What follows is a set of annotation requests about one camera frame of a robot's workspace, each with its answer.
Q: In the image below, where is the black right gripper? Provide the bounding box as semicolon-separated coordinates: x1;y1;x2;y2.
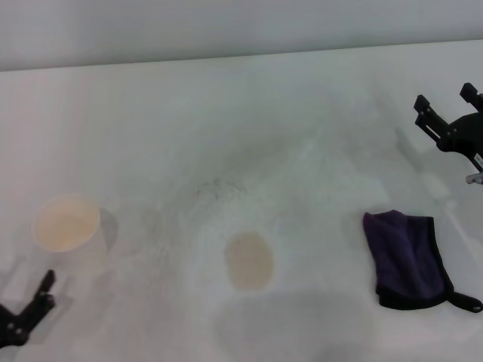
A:
413;81;483;167

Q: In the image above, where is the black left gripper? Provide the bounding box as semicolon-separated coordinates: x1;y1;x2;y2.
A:
0;268;57;350

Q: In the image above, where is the purple rag with black trim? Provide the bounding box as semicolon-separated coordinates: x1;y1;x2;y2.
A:
362;209;483;314

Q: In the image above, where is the brown water stain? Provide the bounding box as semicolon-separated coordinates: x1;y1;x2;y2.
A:
224;230;275;292

